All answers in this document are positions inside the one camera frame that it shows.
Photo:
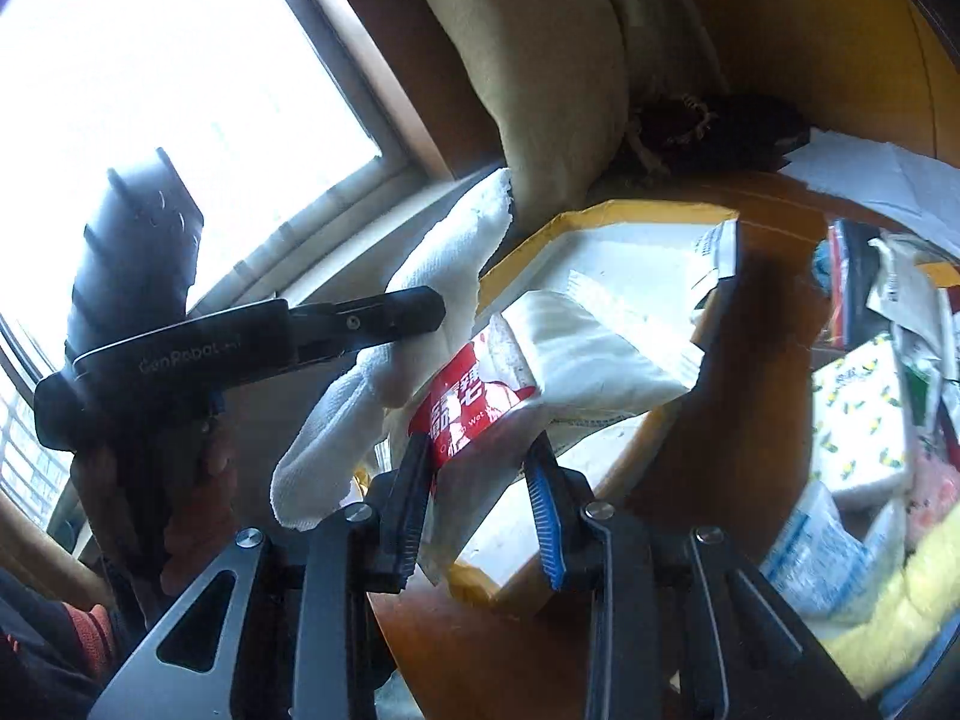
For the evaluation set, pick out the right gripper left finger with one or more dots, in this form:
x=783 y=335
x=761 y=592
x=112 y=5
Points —
x=400 y=499

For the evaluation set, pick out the green dotted tissue pack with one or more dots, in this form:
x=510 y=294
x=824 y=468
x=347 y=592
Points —
x=860 y=427

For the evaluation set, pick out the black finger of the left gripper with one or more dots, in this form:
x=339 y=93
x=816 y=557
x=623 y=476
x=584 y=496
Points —
x=322 y=332

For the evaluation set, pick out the dark tasselled cloth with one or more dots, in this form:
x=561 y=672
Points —
x=685 y=136

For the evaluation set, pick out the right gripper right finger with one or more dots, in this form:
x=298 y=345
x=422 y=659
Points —
x=569 y=554

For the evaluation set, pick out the left hand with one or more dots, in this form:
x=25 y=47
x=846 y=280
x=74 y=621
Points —
x=202 y=522

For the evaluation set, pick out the red white packet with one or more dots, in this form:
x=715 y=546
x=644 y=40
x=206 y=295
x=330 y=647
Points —
x=482 y=412

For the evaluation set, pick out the white paper sheets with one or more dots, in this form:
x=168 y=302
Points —
x=918 y=192

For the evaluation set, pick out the yellow towel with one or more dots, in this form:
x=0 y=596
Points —
x=909 y=613

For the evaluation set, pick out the beige curtain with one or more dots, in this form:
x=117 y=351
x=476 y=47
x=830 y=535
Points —
x=559 y=78

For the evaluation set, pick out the white towel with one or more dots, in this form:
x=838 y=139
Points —
x=314 y=476

